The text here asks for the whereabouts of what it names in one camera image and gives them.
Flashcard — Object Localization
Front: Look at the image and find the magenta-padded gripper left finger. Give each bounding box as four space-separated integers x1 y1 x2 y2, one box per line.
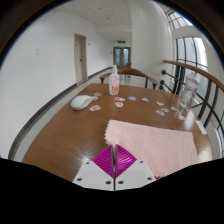
72 143 115 192

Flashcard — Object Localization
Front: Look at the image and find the white computer mouse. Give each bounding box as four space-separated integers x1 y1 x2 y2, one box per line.
70 94 95 111

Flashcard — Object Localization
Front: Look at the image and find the glass double door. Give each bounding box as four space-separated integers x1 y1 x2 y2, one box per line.
112 46 132 69

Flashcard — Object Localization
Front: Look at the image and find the white spray bottle orange label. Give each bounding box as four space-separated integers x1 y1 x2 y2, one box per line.
108 64 120 96

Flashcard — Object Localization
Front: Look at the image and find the tall black-framed window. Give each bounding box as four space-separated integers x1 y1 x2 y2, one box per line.
175 36 209 98

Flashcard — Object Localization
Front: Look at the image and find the brown wooden chair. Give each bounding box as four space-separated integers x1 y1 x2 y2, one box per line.
99 67 159 90

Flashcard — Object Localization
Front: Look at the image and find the clear plastic drink bottle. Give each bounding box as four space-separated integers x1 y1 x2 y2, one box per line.
179 71 201 113

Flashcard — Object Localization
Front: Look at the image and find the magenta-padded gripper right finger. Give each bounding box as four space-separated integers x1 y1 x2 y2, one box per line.
114 143 157 192

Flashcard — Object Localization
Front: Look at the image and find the black railing with wooden handrail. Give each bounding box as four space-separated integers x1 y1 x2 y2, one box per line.
159 59 224 149

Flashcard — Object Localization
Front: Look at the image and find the beige single door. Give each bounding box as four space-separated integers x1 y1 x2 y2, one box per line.
73 33 88 84

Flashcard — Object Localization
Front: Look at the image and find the small upper window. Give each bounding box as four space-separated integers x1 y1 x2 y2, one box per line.
166 9 194 31

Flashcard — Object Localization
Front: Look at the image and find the pink terry towel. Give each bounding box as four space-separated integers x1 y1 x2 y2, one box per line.
104 119 199 180

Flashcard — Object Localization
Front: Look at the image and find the white paper sheet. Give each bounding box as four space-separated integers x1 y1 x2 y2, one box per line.
194 119 208 135

